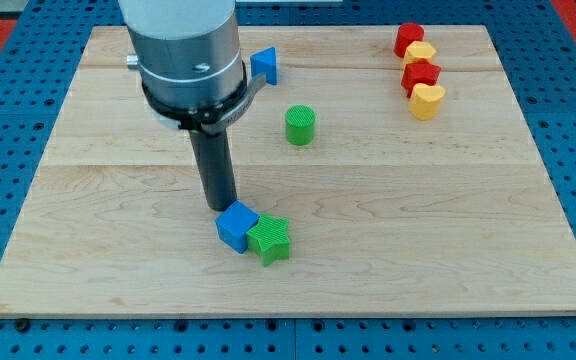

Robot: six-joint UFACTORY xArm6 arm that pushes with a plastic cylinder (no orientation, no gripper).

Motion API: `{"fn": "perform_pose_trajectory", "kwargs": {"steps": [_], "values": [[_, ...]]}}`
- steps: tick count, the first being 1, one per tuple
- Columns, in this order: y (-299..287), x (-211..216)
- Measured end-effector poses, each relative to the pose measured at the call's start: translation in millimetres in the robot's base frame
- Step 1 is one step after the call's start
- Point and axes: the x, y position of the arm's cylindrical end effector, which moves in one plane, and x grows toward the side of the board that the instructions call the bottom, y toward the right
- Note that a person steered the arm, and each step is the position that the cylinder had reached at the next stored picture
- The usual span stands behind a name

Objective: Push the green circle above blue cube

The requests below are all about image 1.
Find yellow heart block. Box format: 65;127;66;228
409;83;446;121

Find green cylinder block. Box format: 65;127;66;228
285;105;316;146

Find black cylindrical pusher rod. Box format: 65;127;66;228
190;131;237;211

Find yellow hexagon block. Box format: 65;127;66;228
402;41;437;69

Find blue triangle block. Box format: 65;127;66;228
250;47;278;85

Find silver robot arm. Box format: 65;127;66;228
118;0;252;211

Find wooden board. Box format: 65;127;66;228
0;25;576;319

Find green star block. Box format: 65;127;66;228
246;214;291;267

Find black clamp ring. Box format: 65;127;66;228
140;62;268;136

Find red cylinder block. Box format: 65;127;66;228
393;22;425;58

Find red star block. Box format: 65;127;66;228
401;60;442;98

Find blue cube block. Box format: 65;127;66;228
215;201;259;254

